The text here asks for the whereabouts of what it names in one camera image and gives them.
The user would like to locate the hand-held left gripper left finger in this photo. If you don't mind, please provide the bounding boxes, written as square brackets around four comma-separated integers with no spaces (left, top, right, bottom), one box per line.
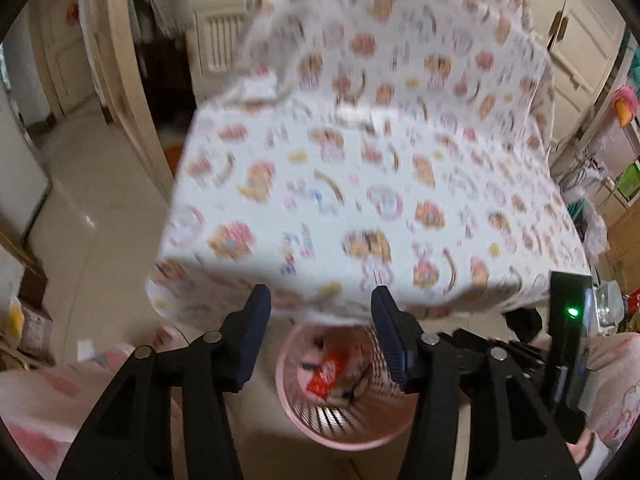
[56,284,272,480]

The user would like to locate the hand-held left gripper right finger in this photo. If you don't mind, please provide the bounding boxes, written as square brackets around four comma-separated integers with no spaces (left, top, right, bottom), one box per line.
[370,285,583,480]

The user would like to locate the red snack packet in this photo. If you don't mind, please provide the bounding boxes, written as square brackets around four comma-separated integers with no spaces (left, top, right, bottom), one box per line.
[305,354,352,402]

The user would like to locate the pink mesh waste basket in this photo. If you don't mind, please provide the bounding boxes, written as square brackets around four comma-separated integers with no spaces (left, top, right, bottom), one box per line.
[274,322,422,454]

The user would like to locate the pink printed cloth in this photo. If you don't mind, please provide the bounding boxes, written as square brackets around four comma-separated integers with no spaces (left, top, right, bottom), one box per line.
[0,342,187,480]
[582,331,640,443]

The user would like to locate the white plastic bag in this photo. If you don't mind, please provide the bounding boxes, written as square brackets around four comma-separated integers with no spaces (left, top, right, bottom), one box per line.
[581,199,610,257]

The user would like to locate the bear printed blanket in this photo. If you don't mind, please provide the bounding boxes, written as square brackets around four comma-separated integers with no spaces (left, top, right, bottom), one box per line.
[144,0,594,327]

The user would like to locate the cardboard box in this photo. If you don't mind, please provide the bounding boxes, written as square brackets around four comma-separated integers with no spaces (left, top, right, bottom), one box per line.
[0,230,57,367]

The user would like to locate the pink plush toy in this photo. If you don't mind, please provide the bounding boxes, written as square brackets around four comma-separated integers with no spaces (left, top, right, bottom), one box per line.
[612,85,640,129]

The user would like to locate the cream panel door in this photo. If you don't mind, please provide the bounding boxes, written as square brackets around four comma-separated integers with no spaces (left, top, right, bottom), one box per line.
[517,0,628,163]

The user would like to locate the white slatted cabinet door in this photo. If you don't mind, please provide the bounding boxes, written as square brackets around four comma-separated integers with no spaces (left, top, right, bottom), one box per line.
[191,0,262,103]

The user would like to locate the wooden door frame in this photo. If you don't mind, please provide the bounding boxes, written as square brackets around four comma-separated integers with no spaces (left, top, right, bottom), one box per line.
[79,0,177,202]

